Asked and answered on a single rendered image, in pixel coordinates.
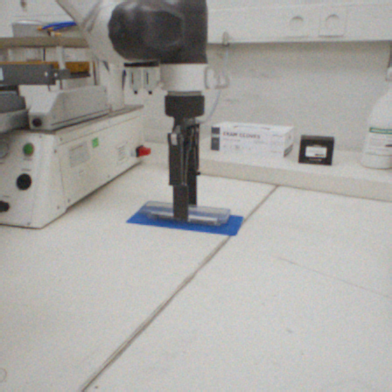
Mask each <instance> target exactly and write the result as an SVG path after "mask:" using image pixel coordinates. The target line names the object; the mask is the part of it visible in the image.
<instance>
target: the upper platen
mask: <svg viewBox="0 0 392 392"><path fill-rule="evenodd" d="M24 50H25V57H26V61H8V62H0V64H54V69H58V61H57V60H44V61H43V60H42V53H41V47H25V48H24ZM65 65H66V69H69V72H70V79H80V78H90V77H91V75H90V73H89V71H90V65H89V61H88V60H65ZM70 79H69V80H70Z"/></svg>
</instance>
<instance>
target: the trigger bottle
mask: <svg viewBox="0 0 392 392"><path fill-rule="evenodd" d="M387 79H388V80H387V81H384V84H383V95H382V97H381V98H380V99H379V100H378V101H377V103H376V104H375V105H374V107H373V109H372V111H371V113H369V115H368V118H367V126H366V131H365V136H364V142H363V148H362V153H361V158H360V163H361V164H362V165H365V166H366V167H367V168H371V169H377V170H387V169H390V168H392V67H391V68H389V69H388V71H387Z"/></svg>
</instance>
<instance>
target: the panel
mask: <svg viewBox="0 0 392 392"><path fill-rule="evenodd" d="M44 139H45V134H36V133H20V132H3V133H0V140H5V141H8V142H9V143H10V144H11V148H12V151H11V154H10V156H9V157H8V158H6V159H0V200H3V201H4V202H9V204H10V209H9V210H8V213H6V212H5V211H3V213H0V223H3V224H10V225H17V226H24V227H30V228H31V227H32V221H33V214H35V206H36V200H37V193H38V186H39V174H40V166H41V159H42V153H43V146H44ZM26 144H30V145H31V146H32V148H33V151H32V153H31V154H30V155H26V154H24V153H23V147H24V146H25V145H26ZM22 174H24V175H26V176H27V177H28V178H29V180H30V182H29V185H28V186H27V187H26V188H23V189H20V187H18V185H17V178H18V176H19V175H22Z"/></svg>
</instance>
